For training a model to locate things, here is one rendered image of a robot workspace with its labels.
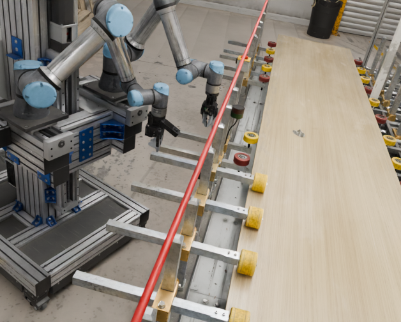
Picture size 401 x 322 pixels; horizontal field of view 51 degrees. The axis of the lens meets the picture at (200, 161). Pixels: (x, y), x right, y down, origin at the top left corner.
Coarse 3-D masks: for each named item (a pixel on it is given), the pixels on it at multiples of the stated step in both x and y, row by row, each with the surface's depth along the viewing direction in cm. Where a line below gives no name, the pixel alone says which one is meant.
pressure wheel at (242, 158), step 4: (240, 152) 210; (236, 156) 206; (240, 156) 207; (244, 156) 208; (248, 156) 208; (236, 160) 205; (240, 160) 204; (244, 160) 204; (248, 160) 205; (236, 164) 206; (240, 164) 205; (244, 164) 205
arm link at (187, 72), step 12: (156, 0) 187; (168, 0) 187; (168, 12) 189; (168, 24) 191; (168, 36) 194; (180, 36) 194; (180, 48) 195; (180, 60) 196; (180, 72) 197; (192, 72) 200
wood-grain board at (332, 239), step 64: (320, 64) 363; (320, 128) 250; (256, 192) 183; (320, 192) 191; (384, 192) 200; (320, 256) 155; (384, 256) 160; (256, 320) 126; (320, 320) 130; (384, 320) 134
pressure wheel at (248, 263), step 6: (246, 252) 139; (252, 252) 140; (240, 258) 138; (246, 258) 137; (252, 258) 137; (240, 264) 137; (246, 264) 137; (252, 264) 137; (240, 270) 138; (246, 270) 137; (252, 270) 137
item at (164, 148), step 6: (162, 144) 214; (162, 150) 213; (168, 150) 212; (174, 150) 212; (180, 150) 212; (186, 150) 213; (180, 156) 213; (186, 156) 212; (192, 156) 211; (198, 156) 210; (222, 162) 209; (228, 162) 209; (234, 168) 209; (240, 168) 209
